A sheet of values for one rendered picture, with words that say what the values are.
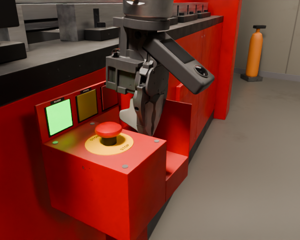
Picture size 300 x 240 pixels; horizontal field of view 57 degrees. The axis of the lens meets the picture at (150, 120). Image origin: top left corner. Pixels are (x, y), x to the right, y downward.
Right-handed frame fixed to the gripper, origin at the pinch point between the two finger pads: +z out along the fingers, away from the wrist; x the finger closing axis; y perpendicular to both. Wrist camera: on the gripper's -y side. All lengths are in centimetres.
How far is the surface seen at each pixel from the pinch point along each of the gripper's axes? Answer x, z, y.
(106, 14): -34, -16, 37
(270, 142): -168, 74, -13
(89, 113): 4.8, -3.6, 9.7
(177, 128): -4.5, -1.1, -3.3
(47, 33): -29, -8, 58
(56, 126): 12.2, -3.9, 9.7
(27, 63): 7.1, -10.6, 21.8
